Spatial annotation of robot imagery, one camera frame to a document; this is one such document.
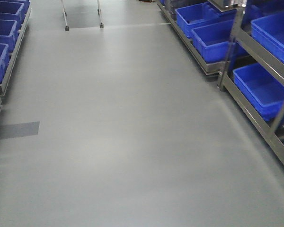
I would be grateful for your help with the blue bin lower shelf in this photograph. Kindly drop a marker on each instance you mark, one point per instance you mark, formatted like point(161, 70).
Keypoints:
point(261, 89)

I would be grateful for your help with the blue bin behind pallet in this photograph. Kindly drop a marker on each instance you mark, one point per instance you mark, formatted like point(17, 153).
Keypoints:
point(199, 15)

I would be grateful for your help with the left blue bin far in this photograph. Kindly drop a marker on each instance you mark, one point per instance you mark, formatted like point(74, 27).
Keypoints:
point(14, 10)

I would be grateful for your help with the wheeled steel cart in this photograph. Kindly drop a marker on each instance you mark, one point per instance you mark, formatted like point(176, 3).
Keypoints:
point(78, 17)

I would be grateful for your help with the blue bin upper shelf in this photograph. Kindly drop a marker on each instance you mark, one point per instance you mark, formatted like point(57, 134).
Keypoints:
point(269, 32)

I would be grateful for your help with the grey metal right shelf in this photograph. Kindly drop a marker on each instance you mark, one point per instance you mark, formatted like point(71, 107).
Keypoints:
point(244, 50)

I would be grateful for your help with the blue bin shelf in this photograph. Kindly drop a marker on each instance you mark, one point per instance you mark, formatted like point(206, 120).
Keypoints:
point(261, 89)
point(269, 32)

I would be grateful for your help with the left blue bin middle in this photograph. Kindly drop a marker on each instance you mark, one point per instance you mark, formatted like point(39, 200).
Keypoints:
point(8, 33)

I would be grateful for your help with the blue bin on pallet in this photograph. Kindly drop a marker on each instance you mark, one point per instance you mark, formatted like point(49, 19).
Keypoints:
point(212, 41)

